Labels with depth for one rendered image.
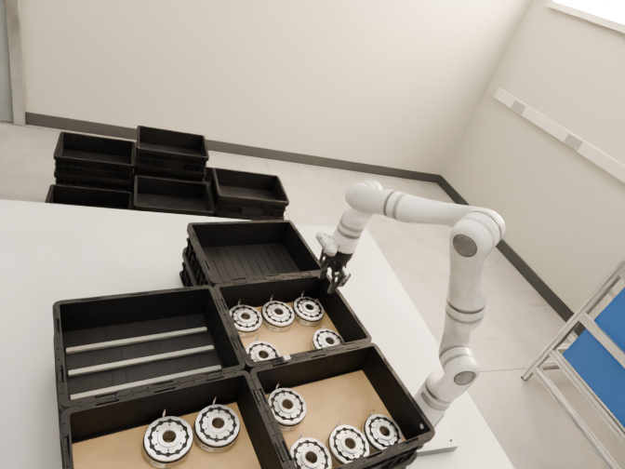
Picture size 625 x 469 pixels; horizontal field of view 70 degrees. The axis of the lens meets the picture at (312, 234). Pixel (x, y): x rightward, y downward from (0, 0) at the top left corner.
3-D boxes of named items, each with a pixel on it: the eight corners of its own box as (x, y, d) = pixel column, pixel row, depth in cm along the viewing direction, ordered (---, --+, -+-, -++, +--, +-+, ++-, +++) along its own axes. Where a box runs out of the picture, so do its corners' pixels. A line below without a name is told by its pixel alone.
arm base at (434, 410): (421, 409, 140) (446, 376, 131) (432, 437, 133) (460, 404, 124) (396, 408, 138) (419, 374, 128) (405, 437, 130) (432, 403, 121)
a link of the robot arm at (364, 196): (342, 180, 114) (387, 194, 106) (364, 177, 120) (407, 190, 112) (339, 207, 117) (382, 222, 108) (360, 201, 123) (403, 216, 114)
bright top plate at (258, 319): (253, 303, 138) (254, 301, 138) (267, 328, 131) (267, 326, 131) (222, 309, 132) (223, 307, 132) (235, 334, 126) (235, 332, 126)
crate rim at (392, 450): (371, 346, 131) (374, 341, 130) (434, 439, 111) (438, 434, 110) (246, 374, 110) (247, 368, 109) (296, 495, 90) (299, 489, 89)
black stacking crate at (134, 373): (205, 313, 135) (211, 286, 129) (236, 396, 115) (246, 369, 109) (53, 334, 114) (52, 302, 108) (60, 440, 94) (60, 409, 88)
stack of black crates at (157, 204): (199, 230, 277) (208, 183, 259) (204, 261, 255) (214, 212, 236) (129, 224, 261) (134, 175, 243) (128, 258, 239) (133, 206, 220)
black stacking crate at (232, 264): (282, 244, 176) (290, 221, 169) (315, 297, 156) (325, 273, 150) (181, 249, 155) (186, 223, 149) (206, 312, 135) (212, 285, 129)
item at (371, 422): (384, 409, 120) (385, 408, 120) (409, 443, 114) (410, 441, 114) (357, 422, 114) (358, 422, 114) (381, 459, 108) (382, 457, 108)
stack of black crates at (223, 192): (260, 234, 293) (278, 175, 269) (271, 264, 271) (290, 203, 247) (199, 229, 277) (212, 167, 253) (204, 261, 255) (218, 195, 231)
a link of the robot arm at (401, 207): (405, 180, 111) (385, 194, 107) (511, 210, 95) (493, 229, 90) (405, 211, 116) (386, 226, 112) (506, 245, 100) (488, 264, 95)
